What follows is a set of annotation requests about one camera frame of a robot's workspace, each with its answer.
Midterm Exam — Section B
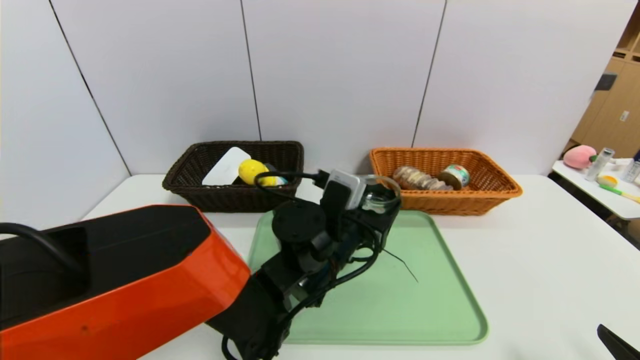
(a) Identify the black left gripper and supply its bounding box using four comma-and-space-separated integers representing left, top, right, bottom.
341, 183, 401, 252

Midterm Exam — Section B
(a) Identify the glass cup with black holder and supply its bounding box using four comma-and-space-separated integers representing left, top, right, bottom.
360, 173, 403, 216

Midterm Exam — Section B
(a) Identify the brown striped bread roll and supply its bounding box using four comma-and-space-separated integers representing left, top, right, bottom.
392, 166, 454, 192

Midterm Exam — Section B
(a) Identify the green labelled cat food can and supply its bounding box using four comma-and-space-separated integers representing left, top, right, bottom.
438, 165, 471, 191

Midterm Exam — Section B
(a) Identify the yellow duck toy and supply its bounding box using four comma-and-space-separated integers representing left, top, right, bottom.
238, 159, 289, 187

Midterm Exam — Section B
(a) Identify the white rectangular box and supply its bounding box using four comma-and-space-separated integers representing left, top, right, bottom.
202, 146, 252, 187

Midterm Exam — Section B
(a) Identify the orange wicker basket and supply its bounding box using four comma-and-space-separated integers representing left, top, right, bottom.
369, 148, 524, 217

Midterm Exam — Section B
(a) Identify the dark brown wicker basket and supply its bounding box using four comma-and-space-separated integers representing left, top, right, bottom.
162, 141, 305, 213

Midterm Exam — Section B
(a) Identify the light green plastic tray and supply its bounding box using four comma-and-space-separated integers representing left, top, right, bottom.
247, 210, 489, 346

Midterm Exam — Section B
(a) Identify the pink peach plush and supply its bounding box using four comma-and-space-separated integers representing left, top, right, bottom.
563, 145, 598, 170

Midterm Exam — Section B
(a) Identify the white side table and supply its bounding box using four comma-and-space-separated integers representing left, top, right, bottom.
550, 160, 640, 222

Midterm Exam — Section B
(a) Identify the yellow and green toothbrush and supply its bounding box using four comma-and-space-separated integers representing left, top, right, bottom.
597, 175, 640, 205

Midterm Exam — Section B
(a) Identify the light wooden cabinet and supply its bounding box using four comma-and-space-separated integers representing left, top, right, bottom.
569, 0, 640, 160

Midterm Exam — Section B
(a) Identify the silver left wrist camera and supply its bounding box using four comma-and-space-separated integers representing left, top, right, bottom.
320, 169, 369, 226

